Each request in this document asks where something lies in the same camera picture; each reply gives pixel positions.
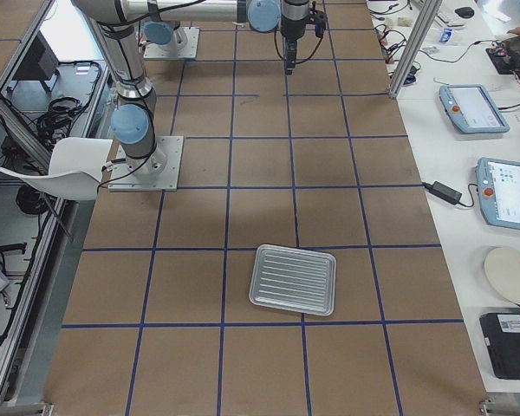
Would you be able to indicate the aluminium frame post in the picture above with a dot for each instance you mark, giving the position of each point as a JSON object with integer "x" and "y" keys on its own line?
{"x": 418, "y": 34}

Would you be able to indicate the black laptop box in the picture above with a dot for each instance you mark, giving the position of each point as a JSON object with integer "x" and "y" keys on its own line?
{"x": 501, "y": 333}

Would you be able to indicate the white plate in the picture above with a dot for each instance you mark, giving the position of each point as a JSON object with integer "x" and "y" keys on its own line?
{"x": 502, "y": 270}

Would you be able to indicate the teach pendant near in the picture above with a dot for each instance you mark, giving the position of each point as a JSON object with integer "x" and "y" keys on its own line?
{"x": 499, "y": 192}

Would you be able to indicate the black power adapter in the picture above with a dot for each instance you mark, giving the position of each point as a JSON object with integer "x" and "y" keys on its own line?
{"x": 443, "y": 192}

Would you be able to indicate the white chair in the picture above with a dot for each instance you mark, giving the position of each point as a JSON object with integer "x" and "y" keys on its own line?
{"x": 74, "y": 169}

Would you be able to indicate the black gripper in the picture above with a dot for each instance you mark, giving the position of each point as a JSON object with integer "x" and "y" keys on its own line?
{"x": 292, "y": 27}

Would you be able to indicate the teach pendant far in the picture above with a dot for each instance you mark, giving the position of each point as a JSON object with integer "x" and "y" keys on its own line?
{"x": 471, "y": 109}

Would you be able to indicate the black computer mouse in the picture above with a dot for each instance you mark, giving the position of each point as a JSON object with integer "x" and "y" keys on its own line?
{"x": 465, "y": 12}

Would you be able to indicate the ribbed silver metal tray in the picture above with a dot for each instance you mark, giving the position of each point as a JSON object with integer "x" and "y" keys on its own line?
{"x": 296, "y": 280}

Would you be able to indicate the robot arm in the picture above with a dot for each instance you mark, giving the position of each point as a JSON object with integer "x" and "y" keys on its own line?
{"x": 142, "y": 42}
{"x": 165, "y": 33}

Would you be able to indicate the teach pendant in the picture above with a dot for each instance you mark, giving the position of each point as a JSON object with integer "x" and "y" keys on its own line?
{"x": 499, "y": 192}
{"x": 471, "y": 109}

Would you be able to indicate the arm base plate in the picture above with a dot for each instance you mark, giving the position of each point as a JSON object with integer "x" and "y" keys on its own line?
{"x": 160, "y": 172}
{"x": 171, "y": 52}

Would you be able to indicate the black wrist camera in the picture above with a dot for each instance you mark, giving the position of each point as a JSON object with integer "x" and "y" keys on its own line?
{"x": 319, "y": 20}

